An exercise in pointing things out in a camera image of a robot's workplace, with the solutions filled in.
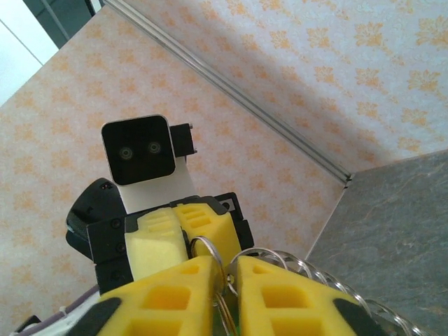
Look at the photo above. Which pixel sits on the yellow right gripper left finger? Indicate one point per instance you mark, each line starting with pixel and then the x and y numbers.
pixel 168 304

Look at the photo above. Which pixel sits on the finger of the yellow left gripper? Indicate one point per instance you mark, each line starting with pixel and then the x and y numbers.
pixel 154 248
pixel 217 231

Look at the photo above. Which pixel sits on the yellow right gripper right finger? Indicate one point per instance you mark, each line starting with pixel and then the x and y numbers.
pixel 290 304

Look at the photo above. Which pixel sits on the silver metal split keyring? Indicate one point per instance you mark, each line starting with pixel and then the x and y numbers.
pixel 220 276

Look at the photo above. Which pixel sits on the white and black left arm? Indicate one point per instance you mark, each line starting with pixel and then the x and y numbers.
pixel 80 322

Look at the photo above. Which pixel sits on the dark grey background panel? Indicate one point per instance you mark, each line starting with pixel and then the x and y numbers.
pixel 70 17

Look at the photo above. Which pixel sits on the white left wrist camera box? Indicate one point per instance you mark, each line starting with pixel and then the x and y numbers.
pixel 138 150

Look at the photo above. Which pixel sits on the aluminium frame post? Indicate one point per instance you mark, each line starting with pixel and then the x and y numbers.
pixel 245 98

